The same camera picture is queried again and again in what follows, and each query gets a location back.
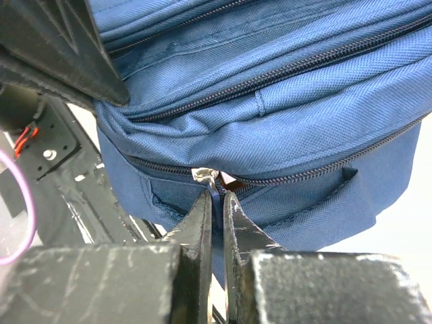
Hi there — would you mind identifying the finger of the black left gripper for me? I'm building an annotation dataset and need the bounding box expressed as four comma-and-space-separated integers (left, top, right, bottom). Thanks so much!
1, 1, 130, 110

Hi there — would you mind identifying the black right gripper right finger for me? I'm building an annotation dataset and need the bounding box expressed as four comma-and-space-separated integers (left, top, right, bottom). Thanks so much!
223, 192, 431, 323

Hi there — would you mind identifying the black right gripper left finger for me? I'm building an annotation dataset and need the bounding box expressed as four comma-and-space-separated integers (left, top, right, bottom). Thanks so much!
1, 192, 212, 323

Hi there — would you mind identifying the navy blue student backpack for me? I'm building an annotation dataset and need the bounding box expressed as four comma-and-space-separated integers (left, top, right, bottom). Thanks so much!
84, 0, 432, 288

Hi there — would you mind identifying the orange Treehouse book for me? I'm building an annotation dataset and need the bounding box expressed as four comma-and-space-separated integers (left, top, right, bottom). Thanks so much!
219, 171, 245, 191

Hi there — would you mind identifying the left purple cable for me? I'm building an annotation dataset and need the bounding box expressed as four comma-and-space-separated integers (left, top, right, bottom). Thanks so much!
0, 150, 36, 266

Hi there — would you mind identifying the black metal base plate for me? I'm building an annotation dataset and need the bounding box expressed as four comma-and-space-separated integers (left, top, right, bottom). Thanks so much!
1, 85, 162, 246

